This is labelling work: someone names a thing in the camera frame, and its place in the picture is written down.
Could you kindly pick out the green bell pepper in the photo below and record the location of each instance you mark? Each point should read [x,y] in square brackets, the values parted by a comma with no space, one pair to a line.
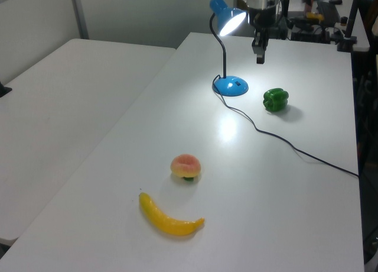
[276,100]

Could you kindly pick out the yellow banana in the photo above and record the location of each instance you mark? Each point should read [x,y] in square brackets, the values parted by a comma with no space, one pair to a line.
[168,224]

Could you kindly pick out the grey partition post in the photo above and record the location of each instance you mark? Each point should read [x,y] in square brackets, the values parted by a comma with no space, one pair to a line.
[79,12]

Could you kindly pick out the small black red object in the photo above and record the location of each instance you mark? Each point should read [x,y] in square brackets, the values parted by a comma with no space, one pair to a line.
[343,20]

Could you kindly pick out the blue desk lamp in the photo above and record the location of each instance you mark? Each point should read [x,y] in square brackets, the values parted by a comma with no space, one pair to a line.
[230,87]

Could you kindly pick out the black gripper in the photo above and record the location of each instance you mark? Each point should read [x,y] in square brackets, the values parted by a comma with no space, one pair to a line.
[264,17]

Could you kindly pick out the yellow small object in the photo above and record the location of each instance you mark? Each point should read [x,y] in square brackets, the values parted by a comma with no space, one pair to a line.
[315,16]

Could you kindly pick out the black computer mouse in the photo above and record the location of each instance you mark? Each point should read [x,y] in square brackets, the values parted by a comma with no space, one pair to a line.
[335,1]

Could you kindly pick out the white background desk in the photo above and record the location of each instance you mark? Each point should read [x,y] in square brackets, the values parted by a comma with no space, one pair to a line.
[361,32]

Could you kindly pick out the white adjacent table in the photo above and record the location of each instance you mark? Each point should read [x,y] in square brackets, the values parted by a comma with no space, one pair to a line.
[59,106]

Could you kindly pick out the pink yellow peach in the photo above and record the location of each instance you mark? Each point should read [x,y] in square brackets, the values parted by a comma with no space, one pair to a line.
[186,165]

